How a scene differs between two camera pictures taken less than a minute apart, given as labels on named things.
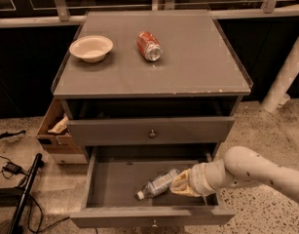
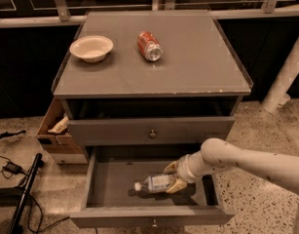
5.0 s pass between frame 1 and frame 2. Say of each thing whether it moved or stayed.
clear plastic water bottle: moved
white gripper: moved
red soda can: stayed
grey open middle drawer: stayed
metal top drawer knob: stayed
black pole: stayed
